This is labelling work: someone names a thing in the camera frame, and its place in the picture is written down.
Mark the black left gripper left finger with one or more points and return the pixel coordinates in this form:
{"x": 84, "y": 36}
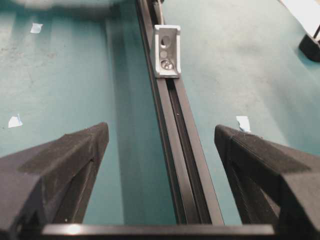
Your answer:
{"x": 50, "y": 183}

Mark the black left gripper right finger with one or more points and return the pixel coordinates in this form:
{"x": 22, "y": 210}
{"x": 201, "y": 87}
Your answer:
{"x": 272, "y": 184}

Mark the silver metal corner fitting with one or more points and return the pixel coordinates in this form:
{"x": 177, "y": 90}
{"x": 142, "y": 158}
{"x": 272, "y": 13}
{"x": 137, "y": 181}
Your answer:
{"x": 165, "y": 52}

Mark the white tape scrap right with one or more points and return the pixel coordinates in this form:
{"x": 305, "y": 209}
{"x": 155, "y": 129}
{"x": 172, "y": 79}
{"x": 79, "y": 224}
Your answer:
{"x": 244, "y": 123}

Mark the white tape scrap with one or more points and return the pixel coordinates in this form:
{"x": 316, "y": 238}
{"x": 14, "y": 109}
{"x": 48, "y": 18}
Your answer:
{"x": 36, "y": 28}
{"x": 244, "y": 123}
{"x": 15, "y": 121}

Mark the white tape scrap lower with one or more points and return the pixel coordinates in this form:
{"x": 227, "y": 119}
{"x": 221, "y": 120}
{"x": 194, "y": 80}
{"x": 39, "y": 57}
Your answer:
{"x": 15, "y": 121}

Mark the black block at edge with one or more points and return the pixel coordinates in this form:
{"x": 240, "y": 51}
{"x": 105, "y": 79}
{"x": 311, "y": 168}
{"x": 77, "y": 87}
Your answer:
{"x": 310, "y": 48}

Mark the white tape scrap upper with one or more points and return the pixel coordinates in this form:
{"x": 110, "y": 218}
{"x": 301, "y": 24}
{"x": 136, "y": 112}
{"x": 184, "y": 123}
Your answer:
{"x": 36, "y": 28}

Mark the black aluminium rail centre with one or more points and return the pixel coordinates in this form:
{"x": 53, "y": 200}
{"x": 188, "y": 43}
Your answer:
{"x": 192, "y": 191}

